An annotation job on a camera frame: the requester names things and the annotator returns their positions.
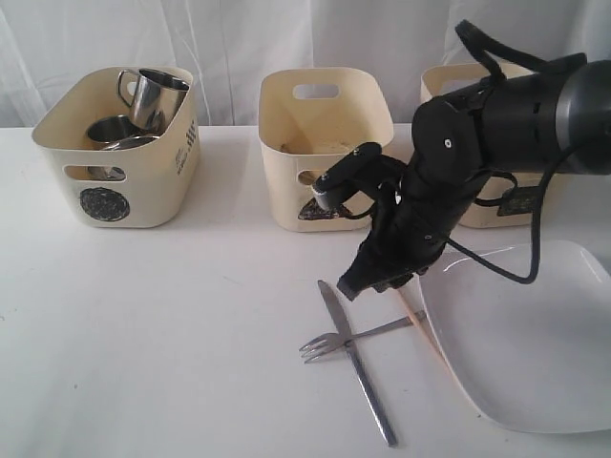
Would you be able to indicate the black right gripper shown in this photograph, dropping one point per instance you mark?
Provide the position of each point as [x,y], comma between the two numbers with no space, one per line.
[408,234]

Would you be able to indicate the wooden chopstick pale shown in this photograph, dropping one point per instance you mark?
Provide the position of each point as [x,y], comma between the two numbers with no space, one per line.
[422,330]

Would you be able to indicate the steel mug front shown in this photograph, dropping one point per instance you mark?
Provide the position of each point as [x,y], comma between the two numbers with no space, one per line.
[156,99]

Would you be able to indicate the steel mug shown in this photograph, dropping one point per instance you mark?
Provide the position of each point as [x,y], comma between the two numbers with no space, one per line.
[156,99]
[112,129]

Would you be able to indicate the stainless steel bowl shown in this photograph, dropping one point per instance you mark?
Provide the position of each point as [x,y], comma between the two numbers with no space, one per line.
[129,143]

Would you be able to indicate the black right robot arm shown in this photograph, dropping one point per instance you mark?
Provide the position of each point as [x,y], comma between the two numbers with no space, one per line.
[545,123]

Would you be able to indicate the steel table knife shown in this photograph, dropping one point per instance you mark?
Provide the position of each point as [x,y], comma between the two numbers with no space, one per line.
[334,307]

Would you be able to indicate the steel fork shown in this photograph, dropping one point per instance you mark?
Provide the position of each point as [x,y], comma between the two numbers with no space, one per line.
[327,343]

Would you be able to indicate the white square plate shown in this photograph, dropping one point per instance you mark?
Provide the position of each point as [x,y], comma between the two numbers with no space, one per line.
[531,358]

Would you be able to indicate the cream bin with triangle mark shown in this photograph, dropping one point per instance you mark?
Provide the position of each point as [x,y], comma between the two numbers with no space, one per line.
[309,119]

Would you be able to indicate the cream bin with square mark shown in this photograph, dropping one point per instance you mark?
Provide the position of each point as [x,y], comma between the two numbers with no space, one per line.
[443,79]

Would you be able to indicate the cream bin with circle mark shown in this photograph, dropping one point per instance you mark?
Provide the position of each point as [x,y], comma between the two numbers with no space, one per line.
[140,187]

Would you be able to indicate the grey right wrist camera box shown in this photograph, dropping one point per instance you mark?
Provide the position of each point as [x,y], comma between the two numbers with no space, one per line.
[343,176]

